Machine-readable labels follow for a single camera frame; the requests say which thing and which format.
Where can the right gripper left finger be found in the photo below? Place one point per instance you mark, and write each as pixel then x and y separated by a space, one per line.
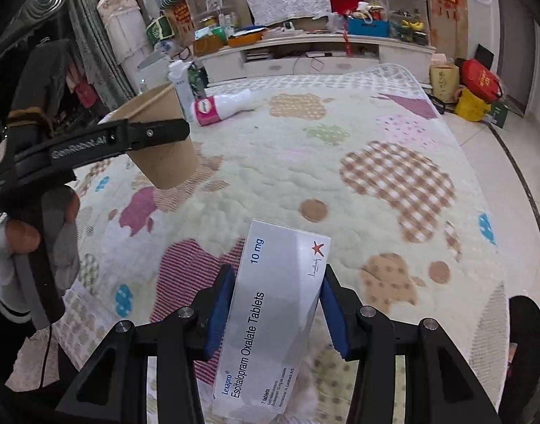
pixel 111 386

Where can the green white milk carton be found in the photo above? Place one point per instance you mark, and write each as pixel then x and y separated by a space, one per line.
pixel 188 85

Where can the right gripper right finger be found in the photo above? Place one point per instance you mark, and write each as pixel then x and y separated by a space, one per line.
pixel 440 386

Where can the left gloved hand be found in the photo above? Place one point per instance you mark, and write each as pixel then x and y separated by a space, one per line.
pixel 39 258

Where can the white Escitalopram tablet box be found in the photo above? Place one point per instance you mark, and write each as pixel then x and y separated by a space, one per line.
pixel 274 301

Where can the white TV cabinet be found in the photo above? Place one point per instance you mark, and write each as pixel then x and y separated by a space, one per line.
pixel 323 54

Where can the patchwork quilted table cover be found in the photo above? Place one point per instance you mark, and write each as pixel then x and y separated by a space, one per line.
pixel 362 158

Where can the white pink yogurt bottle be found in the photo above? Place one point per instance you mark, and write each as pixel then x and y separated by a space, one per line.
pixel 215 109

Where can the brown paper cup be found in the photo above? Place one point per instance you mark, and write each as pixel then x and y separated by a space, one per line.
pixel 163 149

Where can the yellow bag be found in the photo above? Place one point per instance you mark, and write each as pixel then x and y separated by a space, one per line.
pixel 469 106

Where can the cardboard gift box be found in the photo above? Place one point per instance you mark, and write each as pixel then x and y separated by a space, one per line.
pixel 445 81

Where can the red gift bag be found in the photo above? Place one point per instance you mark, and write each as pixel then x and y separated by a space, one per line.
pixel 481 82

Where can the black trash bin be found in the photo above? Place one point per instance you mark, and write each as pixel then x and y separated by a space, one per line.
pixel 524 370

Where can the blue storage basket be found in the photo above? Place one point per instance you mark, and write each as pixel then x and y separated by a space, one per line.
pixel 365 27

